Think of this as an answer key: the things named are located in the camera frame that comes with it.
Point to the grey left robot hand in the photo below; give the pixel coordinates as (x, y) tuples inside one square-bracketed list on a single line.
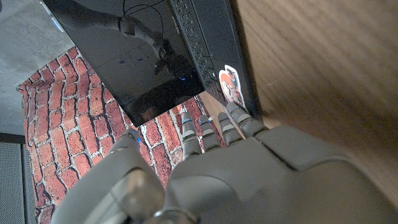
[(264, 180)]

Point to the black laptop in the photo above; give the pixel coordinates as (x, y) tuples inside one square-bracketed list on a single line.
[(124, 62)]

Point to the orange fox sticker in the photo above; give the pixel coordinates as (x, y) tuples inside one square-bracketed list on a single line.
[(230, 85)]

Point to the red brick print backdrop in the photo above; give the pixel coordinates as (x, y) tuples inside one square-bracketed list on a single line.
[(71, 124)]

